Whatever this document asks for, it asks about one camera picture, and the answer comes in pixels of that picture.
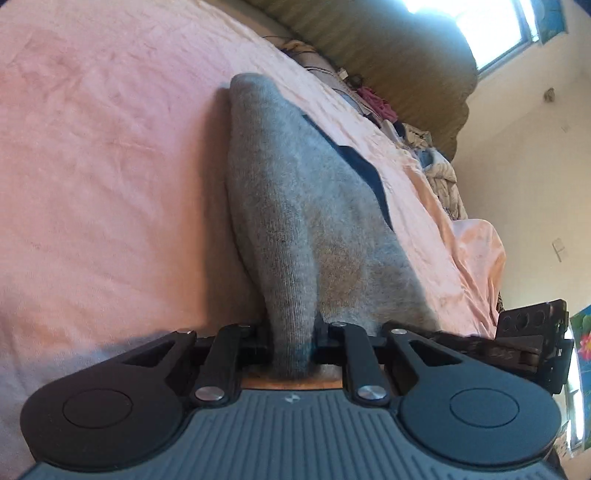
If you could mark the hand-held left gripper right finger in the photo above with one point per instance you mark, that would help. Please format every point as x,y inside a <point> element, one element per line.
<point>356,350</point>

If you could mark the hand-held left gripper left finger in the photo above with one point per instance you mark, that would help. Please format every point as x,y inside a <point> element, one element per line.
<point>226,350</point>

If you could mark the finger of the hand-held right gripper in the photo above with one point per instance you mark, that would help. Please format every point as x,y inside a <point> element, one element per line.
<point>498,353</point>

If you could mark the grey and navy sweater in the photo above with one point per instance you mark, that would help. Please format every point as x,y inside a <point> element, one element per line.
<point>300,207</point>

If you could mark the floral crumpled quilt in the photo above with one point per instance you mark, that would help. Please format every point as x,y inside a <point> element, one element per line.
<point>436,175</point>

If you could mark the pink bed sheet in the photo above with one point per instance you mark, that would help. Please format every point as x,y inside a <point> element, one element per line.
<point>115,161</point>

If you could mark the magenta cloth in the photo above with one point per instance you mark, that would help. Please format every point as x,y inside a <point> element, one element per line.
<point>376,102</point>

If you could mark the grey striped pillow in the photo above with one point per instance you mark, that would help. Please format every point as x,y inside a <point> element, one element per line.
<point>323,76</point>

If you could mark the white charger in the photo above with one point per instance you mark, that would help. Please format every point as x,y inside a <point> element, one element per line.
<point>341,73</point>

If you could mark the olive padded headboard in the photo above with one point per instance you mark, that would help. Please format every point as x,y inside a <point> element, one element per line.
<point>406,60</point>

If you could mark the bright window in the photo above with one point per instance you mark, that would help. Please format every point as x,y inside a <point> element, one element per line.
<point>485,23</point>

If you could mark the lotus flower wall poster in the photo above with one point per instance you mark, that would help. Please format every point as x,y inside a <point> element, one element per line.
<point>582,337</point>

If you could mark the white wall switch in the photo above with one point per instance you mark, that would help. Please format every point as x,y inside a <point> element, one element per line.
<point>559,249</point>

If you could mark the blue wall poster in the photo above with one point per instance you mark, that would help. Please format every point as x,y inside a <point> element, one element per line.
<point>554,18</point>

